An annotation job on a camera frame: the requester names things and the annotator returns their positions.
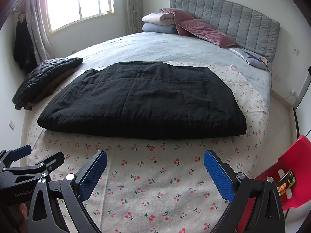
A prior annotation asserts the grey padded headboard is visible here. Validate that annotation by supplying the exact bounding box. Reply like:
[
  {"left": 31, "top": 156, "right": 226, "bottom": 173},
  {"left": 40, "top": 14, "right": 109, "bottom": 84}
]
[{"left": 169, "top": 0, "right": 280, "bottom": 63}]

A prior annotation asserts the white folded pillow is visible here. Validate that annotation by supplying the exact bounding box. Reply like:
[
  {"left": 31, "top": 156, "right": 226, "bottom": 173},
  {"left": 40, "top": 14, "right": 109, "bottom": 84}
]
[{"left": 142, "top": 13, "right": 176, "bottom": 27}]

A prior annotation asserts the dark-edged white cabinet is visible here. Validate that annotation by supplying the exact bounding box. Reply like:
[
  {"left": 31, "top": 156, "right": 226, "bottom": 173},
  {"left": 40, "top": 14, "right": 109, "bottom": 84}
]
[{"left": 293, "top": 63, "right": 311, "bottom": 139}]

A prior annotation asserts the person's left hand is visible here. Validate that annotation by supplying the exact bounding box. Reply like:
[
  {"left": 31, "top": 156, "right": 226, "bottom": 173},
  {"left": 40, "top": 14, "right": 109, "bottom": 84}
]
[{"left": 16, "top": 203, "right": 31, "bottom": 233}]

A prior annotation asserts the black puffer jacket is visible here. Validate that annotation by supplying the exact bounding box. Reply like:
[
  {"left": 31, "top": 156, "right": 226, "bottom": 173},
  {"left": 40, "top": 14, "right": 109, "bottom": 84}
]
[{"left": 13, "top": 57, "right": 83, "bottom": 110}]

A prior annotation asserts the bed with pale grey sheet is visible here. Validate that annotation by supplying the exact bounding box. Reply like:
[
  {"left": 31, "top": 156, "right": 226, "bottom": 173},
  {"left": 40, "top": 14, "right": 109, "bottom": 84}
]
[{"left": 21, "top": 31, "right": 271, "bottom": 233}]

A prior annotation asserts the window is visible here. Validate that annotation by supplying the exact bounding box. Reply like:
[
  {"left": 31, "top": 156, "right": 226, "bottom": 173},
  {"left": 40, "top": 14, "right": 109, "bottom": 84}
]
[{"left": 46, "top": 0, "right": 114, "bottom": 33}]

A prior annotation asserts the cherry print sheet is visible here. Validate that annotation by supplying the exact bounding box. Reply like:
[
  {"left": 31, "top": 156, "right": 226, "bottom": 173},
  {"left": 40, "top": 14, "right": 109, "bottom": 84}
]
[{"left": 25, "top": 61, "right": 265, "bottom": 233}]

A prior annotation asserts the hanging dark garment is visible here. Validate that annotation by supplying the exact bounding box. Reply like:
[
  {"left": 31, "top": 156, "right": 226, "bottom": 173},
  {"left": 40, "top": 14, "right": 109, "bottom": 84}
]
[{"left": 13, "top": 21, "right": 38, "bottom": 73}]

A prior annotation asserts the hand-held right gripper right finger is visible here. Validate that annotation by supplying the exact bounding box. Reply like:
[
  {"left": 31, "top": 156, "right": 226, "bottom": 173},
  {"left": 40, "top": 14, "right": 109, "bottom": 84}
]
[{"left": 204, "top": 150, "right": 286, "bottom": 233}]

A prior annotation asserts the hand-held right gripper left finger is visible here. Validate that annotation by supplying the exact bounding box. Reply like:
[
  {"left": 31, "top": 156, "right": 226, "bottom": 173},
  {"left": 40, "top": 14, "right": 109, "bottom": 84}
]
[{"left": 25, "top": 150, "right": 108, "bottom": 233}]

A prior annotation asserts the brown folded garment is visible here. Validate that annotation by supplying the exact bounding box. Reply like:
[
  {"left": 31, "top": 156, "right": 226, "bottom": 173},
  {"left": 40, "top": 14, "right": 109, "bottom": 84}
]
[{"left": 24, "top": 68, "right": 74, "bottom": 110}]

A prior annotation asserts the printed pale cushion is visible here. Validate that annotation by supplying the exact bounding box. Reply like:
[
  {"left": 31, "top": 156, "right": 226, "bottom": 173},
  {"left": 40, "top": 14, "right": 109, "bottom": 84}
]
[{"left": 228, "top": 47, "right": 271, "bottom": 71}]

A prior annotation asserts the black quilted coat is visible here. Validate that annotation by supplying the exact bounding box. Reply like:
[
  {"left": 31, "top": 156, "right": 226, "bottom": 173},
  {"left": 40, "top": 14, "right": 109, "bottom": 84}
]
[{"left": 37, "top": 61, "right": 247, "bottom": 140}]

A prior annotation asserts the smartphone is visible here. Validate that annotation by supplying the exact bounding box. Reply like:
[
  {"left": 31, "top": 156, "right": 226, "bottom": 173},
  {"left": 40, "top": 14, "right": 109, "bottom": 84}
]
[{"left": 277, "top": 170, "right": 297, "bottom": 197}]

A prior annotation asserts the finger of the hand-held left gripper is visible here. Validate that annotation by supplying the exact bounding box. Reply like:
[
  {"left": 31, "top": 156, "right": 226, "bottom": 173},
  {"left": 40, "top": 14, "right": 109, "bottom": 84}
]
[
  {"left": 0, "top": 145, "right": 32, "bottom": 168},
  {"left": 34, "top": 151, "right": 66, "bottom": 173}
]

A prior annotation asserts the red plastic chair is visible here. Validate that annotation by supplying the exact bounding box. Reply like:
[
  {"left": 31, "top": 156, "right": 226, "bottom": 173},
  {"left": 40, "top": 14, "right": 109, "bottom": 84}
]
[{"left": 234, "top": 135, "right": 311, "bottom": 233}]

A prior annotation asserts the pale patterned curtain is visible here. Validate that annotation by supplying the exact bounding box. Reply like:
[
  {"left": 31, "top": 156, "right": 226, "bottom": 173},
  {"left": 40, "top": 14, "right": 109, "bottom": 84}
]
[
  {"left": 25, "top": 0, "right": 51, "bottom": 65},
  {"left": 124, "top": 0, "right": 144, "bottom": 34}
]

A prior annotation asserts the pink velvet pillow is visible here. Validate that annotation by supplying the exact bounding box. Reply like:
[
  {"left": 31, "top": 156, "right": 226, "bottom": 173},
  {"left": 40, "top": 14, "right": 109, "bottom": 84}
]
[
  {"left": 177, "top": 19, "right": 237, "bottom": 48},
  {"left": 157, "top": 8, "right": 195, "bottom": 37}
]

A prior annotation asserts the light blue pillow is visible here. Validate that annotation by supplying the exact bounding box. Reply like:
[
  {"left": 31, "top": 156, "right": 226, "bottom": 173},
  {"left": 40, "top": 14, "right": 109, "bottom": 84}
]
[{"left": 142, "top": 23, "right": 179, "bottom": 34}]

